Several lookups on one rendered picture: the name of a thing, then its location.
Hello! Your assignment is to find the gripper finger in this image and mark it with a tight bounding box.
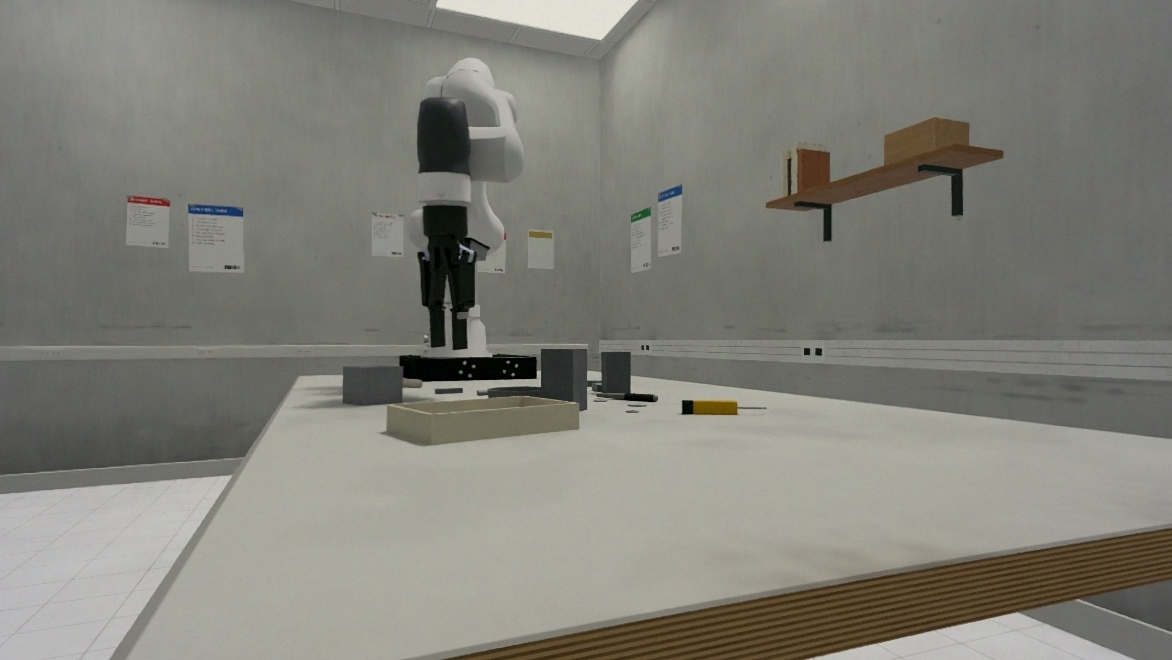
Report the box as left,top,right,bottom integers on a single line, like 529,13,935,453
440,243,477,351
417,249,447,348

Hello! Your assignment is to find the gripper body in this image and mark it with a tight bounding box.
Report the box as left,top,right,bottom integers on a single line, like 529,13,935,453
422,205,468,268

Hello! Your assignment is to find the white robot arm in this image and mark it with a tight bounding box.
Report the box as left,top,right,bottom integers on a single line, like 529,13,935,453
417,57,525,358

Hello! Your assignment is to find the yellow pin with black cap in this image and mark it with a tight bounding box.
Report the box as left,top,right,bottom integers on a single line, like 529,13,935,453
682,400,766,415

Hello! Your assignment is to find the beige shallow open tray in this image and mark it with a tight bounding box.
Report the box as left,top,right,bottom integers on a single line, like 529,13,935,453
387,396,579,445

